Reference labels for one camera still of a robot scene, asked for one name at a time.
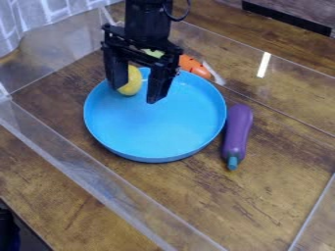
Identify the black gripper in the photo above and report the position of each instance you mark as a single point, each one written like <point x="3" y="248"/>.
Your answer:
<point x="122" y="50"/>

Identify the yellow lemon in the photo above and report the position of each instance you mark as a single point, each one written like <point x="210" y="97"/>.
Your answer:
<point x="135" y="81"/>

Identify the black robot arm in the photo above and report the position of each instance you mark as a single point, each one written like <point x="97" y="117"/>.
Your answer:
<point x="147" y="19"/>

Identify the blue round tray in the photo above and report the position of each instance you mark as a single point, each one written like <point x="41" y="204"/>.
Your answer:
<point x="161" y="132"/>

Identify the orange toy carrot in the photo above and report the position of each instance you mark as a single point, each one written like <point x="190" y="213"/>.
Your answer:
<point x="187" y="63"/>

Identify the purple toy eggplant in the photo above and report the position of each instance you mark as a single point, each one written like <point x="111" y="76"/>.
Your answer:
<point x="237" y="134"/>

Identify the white patterned curtain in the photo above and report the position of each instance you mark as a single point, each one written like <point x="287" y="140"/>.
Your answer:
<point x="23" y="15"/>

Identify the black bar in background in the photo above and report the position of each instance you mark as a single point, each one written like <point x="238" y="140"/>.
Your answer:
<point x="286" y="18"/>

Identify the clear acrylic enclosure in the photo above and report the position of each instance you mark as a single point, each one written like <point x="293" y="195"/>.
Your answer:
<point x="90" y="201"/>

